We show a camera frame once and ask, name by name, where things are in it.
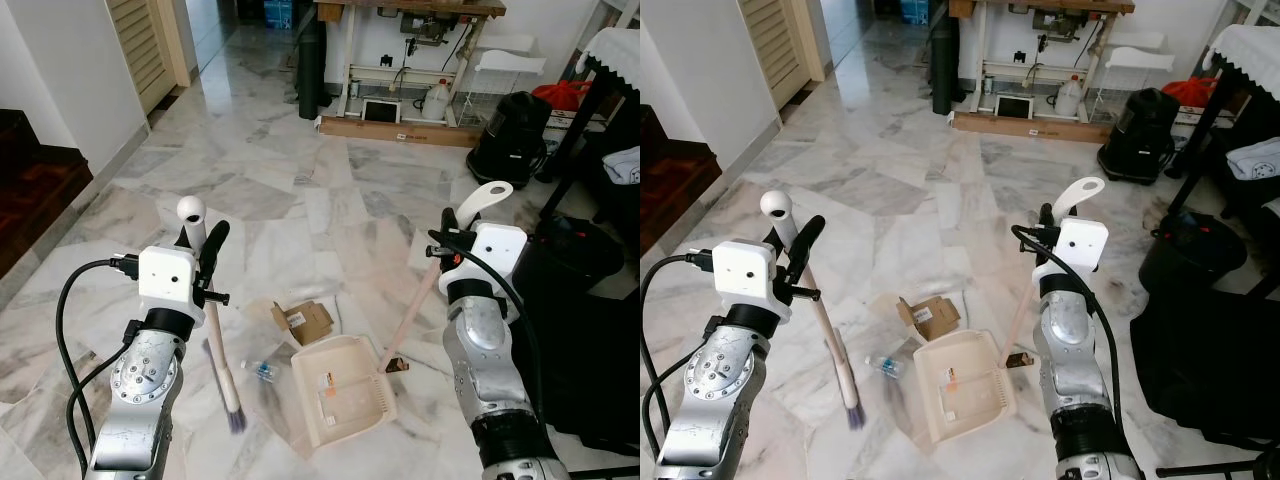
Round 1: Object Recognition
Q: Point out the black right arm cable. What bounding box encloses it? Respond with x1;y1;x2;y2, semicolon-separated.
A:
1010;224;1125;431
428;230;548;423

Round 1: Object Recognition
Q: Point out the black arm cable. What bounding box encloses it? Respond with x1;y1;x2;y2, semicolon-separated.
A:
1010;224;1125;431
428;230;548;423
640;250;715;466
55;254;142;475

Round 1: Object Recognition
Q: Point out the black rolled tube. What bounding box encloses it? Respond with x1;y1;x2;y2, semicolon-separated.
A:
296;14;327;122
930;10;959;117

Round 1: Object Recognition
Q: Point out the white wire rack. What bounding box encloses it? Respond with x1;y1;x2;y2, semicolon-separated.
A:
1088;30;1177;123
452;34;548;129

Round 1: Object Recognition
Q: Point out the black cloth heap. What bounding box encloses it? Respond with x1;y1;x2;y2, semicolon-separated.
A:
1129;284;1280;453
508;240;641;443

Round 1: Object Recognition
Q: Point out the wooden louvered door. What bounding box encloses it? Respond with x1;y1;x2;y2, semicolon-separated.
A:
104;0;193;117
738;0;827;111

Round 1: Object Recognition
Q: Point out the cream long-handled dustpan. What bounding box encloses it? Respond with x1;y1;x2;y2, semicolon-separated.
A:
914;176;1107;445
289;180;515;449

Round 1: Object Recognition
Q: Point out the white folded bag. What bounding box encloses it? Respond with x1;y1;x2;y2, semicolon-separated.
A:
1224;134;1280;183
602;146;641;188

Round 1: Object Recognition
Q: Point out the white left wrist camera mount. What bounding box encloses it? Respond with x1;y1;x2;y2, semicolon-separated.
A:
711;240;793;324
137;245;208;323

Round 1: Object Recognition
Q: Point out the white plastic jug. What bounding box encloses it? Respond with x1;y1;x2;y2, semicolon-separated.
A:
1054;74;1085;118
420;79;453;123

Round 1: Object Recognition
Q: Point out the long wooden plank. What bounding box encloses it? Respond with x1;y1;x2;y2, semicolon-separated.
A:
951;110;1113;144
318;114;483;149

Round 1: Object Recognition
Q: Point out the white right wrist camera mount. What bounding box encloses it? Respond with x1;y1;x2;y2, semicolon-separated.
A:
1044;216;1110;285
448;222;529;295

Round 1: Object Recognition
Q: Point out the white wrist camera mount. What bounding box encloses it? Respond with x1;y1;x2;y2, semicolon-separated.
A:
1044;216;1110;285
711;240;793;324
137;245;208;323
448;222;529;295

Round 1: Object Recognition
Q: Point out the wooden sewing machine table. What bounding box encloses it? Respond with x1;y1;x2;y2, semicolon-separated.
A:
314;0;508;131
947;0;1138;126

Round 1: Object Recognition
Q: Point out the small open cardboard box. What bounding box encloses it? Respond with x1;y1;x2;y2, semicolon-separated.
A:
895;294;962;343
271;299;335;347

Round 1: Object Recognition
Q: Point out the round black canister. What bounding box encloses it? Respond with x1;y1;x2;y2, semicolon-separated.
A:
1139;209;1250;297
535;214;627;293

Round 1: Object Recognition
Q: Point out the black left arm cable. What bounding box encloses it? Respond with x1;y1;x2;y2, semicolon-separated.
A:
55;254;142;475
640;250;715;466

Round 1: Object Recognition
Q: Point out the tall black vacuum cleaner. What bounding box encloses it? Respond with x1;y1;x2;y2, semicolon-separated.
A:
1096;86;1182;185
466;91;554;190

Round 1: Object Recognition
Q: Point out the dark wooden step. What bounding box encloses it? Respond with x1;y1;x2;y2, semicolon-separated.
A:
0;108;95;279
640;104;721;257

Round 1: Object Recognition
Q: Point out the red plastic bag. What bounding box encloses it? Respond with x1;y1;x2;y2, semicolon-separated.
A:
531;79;593;112
1159;76;1220;109

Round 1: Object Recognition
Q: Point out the table with white cloth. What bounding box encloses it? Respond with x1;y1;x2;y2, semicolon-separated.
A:
538;27;641;216
1165;24;1280;213

